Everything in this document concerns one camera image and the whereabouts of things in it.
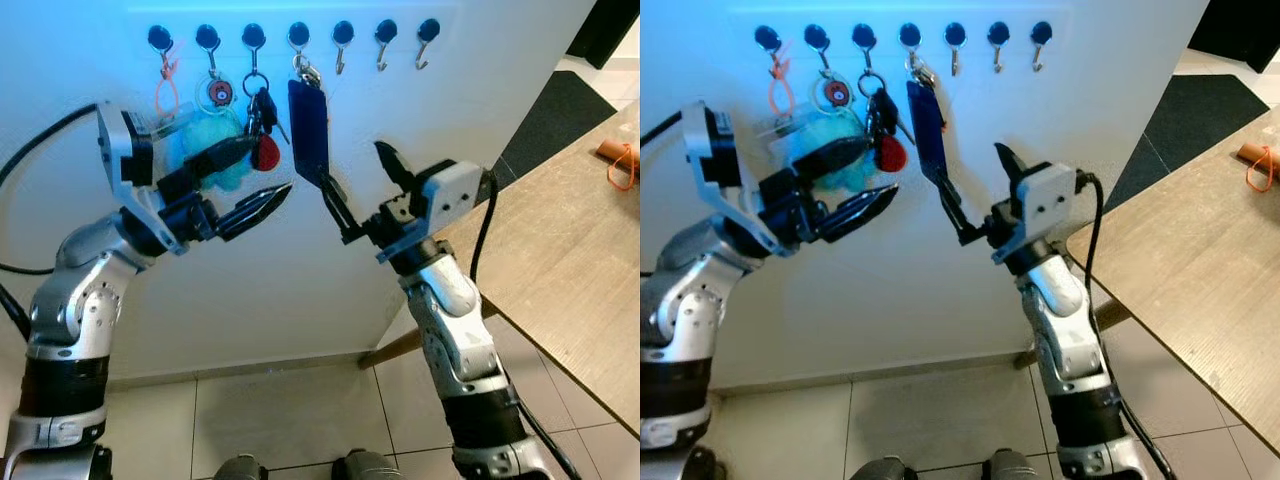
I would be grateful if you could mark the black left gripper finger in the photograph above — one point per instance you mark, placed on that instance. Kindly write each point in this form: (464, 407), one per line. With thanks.
(838, 153)
(255, 208)
(228, 152)
(865, 210)

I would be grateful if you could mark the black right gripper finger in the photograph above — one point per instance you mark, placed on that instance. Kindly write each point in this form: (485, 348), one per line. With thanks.
(345, 215)
(395, 170)
(1012, 170)
(962, 220)

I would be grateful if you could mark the black card holder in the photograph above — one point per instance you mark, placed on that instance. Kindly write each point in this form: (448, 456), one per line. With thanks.
(926, 135)
(308, 130)

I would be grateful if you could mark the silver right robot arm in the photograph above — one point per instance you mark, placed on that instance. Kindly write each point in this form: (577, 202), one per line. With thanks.
(455, 330)
(1065, 330)

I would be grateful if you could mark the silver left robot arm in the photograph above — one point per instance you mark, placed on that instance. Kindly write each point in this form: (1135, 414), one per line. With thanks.
(70, 300)
(690, 310)

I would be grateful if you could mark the black keys red tag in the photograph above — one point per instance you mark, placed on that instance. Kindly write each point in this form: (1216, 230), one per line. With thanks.
(892, 155)
(266, 150)

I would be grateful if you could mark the teal fluffy pompom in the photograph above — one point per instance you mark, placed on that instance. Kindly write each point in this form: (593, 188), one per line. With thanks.
(205, 130)
(815, 130)

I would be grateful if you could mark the orange plastic loop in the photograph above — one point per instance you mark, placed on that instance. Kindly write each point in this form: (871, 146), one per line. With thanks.
(772, 90)
(159, 95)

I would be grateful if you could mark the dark blue carpet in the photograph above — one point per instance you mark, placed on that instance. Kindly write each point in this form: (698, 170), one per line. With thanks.
(1200, 125)
(560, 120)

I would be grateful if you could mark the light wooden table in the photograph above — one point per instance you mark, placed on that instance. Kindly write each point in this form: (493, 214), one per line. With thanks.
(1200, 260)
(570, 250)

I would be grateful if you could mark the dark right robot foot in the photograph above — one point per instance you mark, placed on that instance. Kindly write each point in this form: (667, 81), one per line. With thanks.
(1012, 466)
(365, 466)

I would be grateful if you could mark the dark robot foot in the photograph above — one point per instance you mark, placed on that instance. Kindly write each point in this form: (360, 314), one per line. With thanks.
(365, 466)
(240, 468)
(1012, 466)
(878, 468)

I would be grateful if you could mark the dark left robot foot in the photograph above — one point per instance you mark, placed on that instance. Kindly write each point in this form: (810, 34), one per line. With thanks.
(240, 468)
(878, 468)

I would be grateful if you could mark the black knob wall hook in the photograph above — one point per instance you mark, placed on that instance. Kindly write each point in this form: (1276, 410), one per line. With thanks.
(253, 36)
(429, 29)
(768, 38)
(159, 38)
(207, 38)
(1041, 31)
(343, 33)
(998, 33)
(816, 37)
(298, 35)
(386, 32)
(863, 35)
(909, 35)
(955, 34)

